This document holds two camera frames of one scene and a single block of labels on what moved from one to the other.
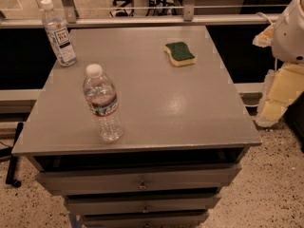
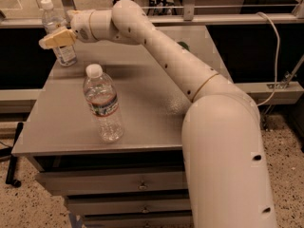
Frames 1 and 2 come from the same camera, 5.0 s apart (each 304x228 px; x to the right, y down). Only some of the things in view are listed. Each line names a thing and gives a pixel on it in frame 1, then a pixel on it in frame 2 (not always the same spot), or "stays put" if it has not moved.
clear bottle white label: [59, 34] stays put
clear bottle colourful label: [102, 99] stays put
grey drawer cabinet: [185, 131] stays put
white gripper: [290, 37] -> [81, 27]
